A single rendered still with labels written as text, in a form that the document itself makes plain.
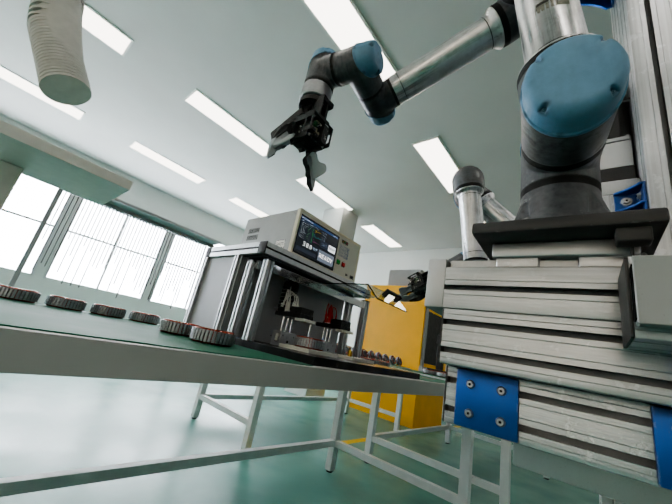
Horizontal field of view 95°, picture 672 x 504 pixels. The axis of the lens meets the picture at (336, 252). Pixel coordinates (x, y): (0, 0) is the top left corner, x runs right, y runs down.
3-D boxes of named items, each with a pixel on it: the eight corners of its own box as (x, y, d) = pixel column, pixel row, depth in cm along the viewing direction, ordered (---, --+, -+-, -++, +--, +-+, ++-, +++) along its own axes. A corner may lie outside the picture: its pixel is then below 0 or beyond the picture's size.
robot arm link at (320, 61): (334, 38, 75) (305, 50, 79) (325, 73, 72) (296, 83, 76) (348, 65, 81) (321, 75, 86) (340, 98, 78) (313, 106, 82)
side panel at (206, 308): (220, 340, 112) (245, 257, 121) (213, 339, 110) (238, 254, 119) (186, 331, 130) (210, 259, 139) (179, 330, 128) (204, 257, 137)
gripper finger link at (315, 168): (325, 188, 73) (318, 148, 72) (307, 192, 77) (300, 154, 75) (333, 187, 76) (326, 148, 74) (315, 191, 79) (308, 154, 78)
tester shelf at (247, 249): (369, 299, 156) (370, 290, 158) (264, 252, 109) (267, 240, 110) (308, 295, 185) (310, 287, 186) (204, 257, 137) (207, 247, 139)
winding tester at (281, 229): (354, 284, 152) (361, 245, 158) (289, 253, 121) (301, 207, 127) (300, 283, 177) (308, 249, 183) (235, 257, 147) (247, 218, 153)
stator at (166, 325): (158, 329, 94) (162, 317, 96) (196, 336, 99) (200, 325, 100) (156, 331, 85) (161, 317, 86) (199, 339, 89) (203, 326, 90)
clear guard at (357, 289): (407, 312, 133) (408, 298, 134) (377, 299, 116) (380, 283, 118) (347, 307, 154) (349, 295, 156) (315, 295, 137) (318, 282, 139)
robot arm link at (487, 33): (541, 3, 76) (366, 112, 93) (544, -47, 67) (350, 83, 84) (568, 26, 71) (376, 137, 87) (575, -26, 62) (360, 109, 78)
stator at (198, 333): (240, 348, 84) (244, 334, 85) (215, 346, 74) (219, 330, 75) (207, 341, 87) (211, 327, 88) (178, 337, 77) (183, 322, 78)
